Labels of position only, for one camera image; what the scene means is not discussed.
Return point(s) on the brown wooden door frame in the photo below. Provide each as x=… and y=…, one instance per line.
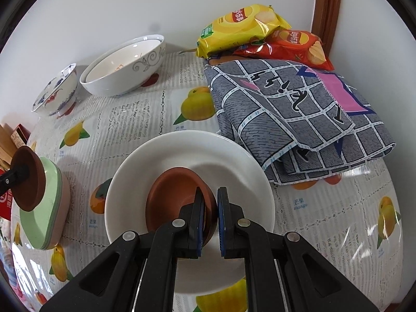
x=326, y=6

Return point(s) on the patterned brown box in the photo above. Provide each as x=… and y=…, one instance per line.
x=20, y=134

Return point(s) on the pink square plate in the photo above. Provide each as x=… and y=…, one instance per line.
x=64, y=201

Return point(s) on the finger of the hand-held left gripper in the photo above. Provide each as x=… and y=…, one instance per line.
x=16, y=173

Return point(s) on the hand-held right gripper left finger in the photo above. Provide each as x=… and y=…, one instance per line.
x=195, y=221

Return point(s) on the white bowl with grey pattern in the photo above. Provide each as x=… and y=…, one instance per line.
x=195, y=156

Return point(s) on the red chip bag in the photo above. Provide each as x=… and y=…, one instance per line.
x=292, y=47

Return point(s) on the blue patterned footed bowl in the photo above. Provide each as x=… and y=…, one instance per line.
x=55, y=97

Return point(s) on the green square plate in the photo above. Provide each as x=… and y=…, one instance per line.
x=45, y=208

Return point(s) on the yellow chip bag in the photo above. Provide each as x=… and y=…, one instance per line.
x=240, y=29

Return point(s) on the grey checked cloth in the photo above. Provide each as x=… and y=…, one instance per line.
x=292, y=120

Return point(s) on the large white bowl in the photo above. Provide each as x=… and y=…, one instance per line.
x=123, y=84

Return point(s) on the small brown bowl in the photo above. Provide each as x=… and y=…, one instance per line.
x=29, y=185
x=169, y=198

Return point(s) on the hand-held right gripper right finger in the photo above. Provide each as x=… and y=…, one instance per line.
x=222, y=221

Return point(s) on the white bowl with red print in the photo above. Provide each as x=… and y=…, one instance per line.
x=113, y=65

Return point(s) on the red paper bag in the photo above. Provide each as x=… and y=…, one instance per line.
x=5, y=208

